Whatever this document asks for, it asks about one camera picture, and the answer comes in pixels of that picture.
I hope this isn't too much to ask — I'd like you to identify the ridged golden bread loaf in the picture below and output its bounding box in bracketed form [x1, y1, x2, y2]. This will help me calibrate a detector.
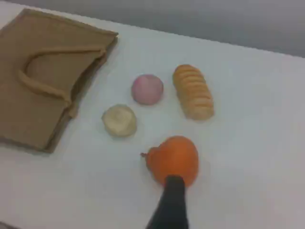
[173, 64, 214, 121]

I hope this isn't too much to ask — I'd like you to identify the pink peach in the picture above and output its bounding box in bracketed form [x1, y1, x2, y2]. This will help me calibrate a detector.
[131, 73, 164, 105]

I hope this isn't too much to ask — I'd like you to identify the brown jute tote bag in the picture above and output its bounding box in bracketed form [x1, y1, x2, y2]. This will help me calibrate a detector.
[0, 8, 119, 155]

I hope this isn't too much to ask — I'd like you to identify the cream white steamed bun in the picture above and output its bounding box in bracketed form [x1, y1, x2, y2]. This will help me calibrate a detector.
[102, 104, 138, 138]

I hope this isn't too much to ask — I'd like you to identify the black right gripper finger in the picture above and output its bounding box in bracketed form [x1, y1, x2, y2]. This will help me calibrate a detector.
[145, 175, 189, 229]

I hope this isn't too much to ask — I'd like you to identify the orange pear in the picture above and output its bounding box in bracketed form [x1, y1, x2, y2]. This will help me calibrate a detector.
[140, 135, 199, 188]

